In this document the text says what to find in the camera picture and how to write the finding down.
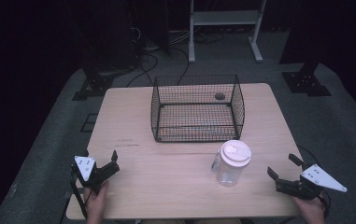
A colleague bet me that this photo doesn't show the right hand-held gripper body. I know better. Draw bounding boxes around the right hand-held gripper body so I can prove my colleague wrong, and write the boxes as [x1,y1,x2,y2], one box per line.
[275,163,349,202]

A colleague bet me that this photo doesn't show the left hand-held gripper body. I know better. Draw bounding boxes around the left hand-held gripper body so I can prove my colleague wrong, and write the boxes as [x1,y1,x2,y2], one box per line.
[70,155,121,196]

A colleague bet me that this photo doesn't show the clear plastic jar white lid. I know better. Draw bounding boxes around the clear plastic jar white lid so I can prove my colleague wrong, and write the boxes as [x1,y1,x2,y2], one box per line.
[210,139,253,188]

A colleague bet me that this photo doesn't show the black wire mesh basket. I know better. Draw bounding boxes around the black wire mesh basket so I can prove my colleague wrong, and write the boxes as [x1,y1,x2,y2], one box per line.
[150,74,246,144]

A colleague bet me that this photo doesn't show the person's right hand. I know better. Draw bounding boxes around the person's right hand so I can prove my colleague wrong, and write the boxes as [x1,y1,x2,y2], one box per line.
[292,191,327,224]

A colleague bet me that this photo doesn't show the person's left hand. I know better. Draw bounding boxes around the person's left hand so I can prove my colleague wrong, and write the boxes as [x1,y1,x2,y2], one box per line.
[83,180,110,224]

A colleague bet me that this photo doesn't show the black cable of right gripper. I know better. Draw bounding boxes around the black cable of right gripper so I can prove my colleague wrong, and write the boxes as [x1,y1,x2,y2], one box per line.
[296,145,332,217]

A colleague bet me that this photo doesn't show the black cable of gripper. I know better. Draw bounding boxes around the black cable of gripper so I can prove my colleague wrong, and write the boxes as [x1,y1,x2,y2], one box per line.
[296,145,332,217]
[69,171,89,220]

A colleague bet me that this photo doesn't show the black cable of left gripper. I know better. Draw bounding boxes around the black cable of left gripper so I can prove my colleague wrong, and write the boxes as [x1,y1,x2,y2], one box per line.
[69,171,89,220]

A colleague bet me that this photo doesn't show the black stand with base plate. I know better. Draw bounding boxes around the black stand with base plate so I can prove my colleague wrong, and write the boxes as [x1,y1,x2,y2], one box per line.
[71,55,115,102]
[281,60,333,98]

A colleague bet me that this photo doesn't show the black floor cables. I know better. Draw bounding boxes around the black floor cables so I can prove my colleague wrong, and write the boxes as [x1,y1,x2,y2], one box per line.
[125,26,226,88]

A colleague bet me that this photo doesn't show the white metal stand frame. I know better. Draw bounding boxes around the white metal stand frame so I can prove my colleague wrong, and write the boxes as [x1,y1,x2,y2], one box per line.
[188,0,267,64]

